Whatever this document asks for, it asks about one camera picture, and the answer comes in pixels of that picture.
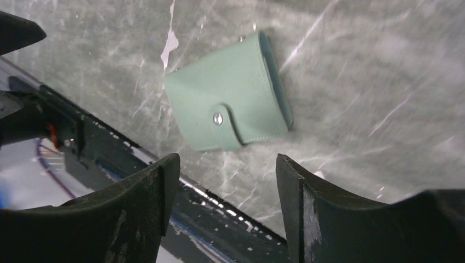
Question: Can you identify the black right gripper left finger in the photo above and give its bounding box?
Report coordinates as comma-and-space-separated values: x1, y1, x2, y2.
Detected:
1, 153, 180, 262

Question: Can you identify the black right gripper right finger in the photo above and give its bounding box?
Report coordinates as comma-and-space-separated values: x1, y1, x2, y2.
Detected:
276, 154, 464, 262

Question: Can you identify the mint green card holder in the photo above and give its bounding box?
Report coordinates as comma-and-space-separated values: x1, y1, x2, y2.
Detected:
165, 31, 293, 151

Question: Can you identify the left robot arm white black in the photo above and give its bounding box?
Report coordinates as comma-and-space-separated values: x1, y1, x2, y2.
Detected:
1, 11, 47, 55

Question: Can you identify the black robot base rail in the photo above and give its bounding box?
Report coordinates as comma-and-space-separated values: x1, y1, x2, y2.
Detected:
1, 59, 289, 262

